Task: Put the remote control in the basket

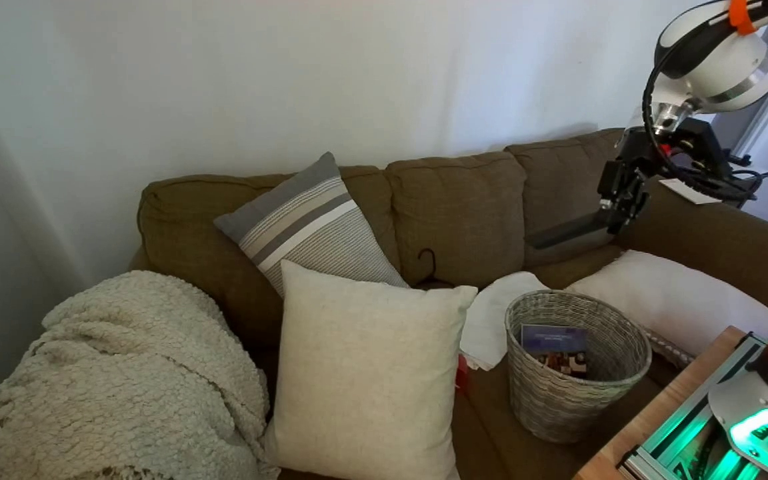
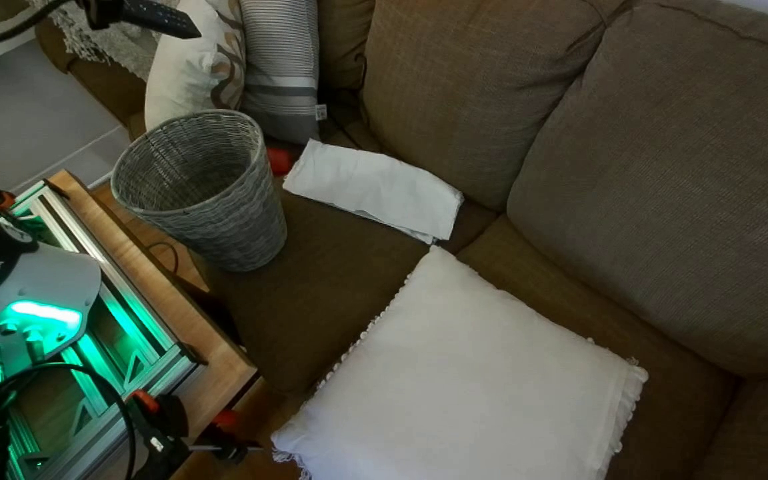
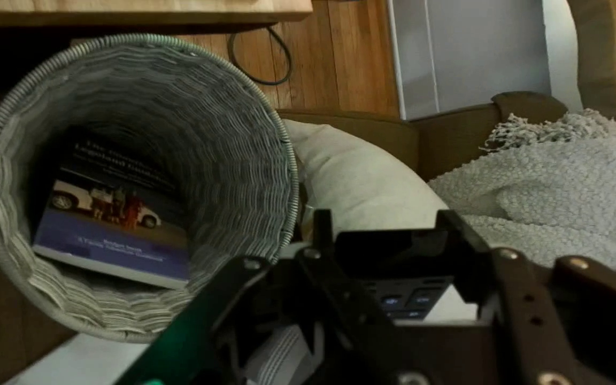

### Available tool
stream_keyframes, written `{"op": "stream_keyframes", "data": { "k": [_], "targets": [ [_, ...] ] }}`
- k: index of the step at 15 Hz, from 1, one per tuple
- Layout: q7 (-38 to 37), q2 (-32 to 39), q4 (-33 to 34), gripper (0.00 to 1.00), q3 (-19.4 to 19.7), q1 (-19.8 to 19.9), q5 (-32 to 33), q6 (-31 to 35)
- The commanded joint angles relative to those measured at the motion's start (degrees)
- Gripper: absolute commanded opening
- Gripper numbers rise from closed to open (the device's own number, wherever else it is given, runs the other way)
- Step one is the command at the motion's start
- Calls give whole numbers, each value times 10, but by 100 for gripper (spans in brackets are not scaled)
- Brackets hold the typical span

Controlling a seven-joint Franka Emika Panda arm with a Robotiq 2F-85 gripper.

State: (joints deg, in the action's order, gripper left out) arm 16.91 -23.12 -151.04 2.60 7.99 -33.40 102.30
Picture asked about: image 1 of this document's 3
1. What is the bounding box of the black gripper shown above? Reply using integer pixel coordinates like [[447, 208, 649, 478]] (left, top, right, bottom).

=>
[[597, 129, 671, 241]]

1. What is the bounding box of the blue box in basket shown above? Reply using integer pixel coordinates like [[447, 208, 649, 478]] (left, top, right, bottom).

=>
[[518, 322, 594, 364]]

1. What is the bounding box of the dark printed item in basket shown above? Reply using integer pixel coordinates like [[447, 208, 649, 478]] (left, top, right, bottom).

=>
[[539, 350, 591, 382]]

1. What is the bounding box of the grey wicker basket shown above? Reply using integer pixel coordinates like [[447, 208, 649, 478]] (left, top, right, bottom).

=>
[[502, 289, 657, 446]]

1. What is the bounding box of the white side table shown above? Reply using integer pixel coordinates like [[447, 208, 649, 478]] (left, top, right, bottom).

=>
[[659, 145, 768, 210]]

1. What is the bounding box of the white long pillow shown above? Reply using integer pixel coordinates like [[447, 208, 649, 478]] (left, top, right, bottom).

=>
[[563, 248, 768, 364]]

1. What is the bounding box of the brown fabric sofa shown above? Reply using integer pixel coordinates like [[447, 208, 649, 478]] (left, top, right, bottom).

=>
[[131, 129, 768, 480]]

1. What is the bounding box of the white folded cloth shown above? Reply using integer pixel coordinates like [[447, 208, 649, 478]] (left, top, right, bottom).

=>
[[458, 269, 553, 374]]

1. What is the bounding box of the wooden table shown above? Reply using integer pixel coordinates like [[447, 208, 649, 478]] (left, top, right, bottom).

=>
[[573, 325, 751, 480]]

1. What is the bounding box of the small red item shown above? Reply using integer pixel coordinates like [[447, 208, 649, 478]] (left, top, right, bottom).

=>
[[453, 352, 473, 396]]

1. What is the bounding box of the cream square throw pillow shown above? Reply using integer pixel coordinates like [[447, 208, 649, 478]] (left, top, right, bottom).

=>
[[261, 258, 479, 480]]

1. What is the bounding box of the grey striped throw pillow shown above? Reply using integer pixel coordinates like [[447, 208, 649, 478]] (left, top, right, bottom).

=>
[[210, 150, 409, 300]]

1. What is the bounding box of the cream knitted blanket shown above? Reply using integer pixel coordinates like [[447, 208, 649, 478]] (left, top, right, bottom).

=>
[[0, 269, 281, 480]]

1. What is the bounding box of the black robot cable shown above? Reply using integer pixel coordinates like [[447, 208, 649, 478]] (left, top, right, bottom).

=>
[[638, 0, 768, 205]]

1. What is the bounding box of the orange forearm strap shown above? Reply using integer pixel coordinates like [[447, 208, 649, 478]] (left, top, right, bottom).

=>
[[725, 0, 758, 37]]

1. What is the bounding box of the aluminium mount with green light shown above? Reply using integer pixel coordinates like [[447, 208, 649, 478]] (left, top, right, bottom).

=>
[[622, 330, 768, 480]]

